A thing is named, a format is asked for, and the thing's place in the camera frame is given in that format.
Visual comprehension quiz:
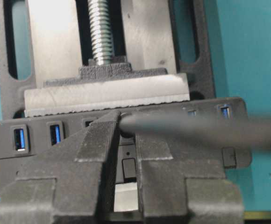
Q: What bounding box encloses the grey USB cable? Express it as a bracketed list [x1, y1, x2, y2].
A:
[118, 111, 271, 153]

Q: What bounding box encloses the black bench vise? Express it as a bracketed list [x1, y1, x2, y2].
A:
[0, 0, 217, 224]

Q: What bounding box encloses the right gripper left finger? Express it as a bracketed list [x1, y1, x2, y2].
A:
[0, 111, 120, 224]

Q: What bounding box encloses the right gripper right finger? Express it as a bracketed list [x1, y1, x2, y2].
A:
[135, 134, 244, 224]

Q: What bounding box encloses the silver vise screw handle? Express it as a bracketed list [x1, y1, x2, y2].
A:
[88, 0, 113, 65]

